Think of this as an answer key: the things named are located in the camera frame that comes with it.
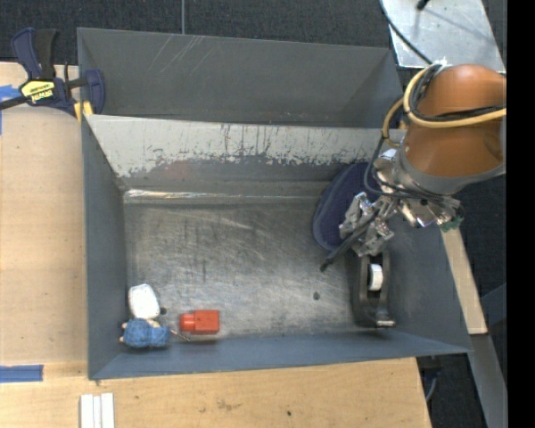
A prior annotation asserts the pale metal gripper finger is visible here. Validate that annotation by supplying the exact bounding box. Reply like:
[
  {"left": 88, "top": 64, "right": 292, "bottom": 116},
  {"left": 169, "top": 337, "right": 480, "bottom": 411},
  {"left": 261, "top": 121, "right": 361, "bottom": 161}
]
[
  {"left": 350, "top": 219, "right": 395, "bottom": 259},
  {"left": 338, "top": 192, "right": 379, "bottom": 241}
]

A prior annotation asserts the dark blue shoe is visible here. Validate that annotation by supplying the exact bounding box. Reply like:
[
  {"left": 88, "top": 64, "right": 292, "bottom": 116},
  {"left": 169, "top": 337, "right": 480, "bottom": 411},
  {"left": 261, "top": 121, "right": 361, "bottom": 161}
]
[{"left": 311, "top": 161, "right": 376, "bottom": 253}]

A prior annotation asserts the black tape dispenser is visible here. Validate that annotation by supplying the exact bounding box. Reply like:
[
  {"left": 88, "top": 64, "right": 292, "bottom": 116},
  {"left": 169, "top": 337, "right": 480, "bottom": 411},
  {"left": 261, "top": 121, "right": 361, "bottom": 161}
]
[{"left": 350, "top": 248, "right": 398, "bottom": 330}]

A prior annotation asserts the grey metal bin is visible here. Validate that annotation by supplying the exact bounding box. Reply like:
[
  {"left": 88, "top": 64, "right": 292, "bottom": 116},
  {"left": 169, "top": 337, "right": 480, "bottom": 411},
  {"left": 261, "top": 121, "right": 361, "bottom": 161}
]
[{"left": 76, "top": 27, "right": 474, "bottom": 382}]

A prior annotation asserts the red box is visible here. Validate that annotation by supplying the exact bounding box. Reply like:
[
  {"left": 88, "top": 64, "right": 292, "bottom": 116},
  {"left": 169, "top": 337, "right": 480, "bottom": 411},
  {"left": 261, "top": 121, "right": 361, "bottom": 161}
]
[{"left": 178, "top": 309, "right": 221, "bottom": 336}]

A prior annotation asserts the white and blue toy figure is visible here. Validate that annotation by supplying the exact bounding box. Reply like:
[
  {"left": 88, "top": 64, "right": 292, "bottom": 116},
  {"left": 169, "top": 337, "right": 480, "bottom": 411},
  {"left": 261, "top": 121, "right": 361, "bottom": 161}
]
[{"left": 118, "top": 283, "right": 172, "bottom": 351}]

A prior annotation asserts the pale wood board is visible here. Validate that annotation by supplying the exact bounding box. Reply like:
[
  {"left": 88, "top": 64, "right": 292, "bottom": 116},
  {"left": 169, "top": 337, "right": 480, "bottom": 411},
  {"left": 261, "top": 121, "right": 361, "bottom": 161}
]
[{"left": 0, "top": 104, "right": 91, "bottom": 367}]

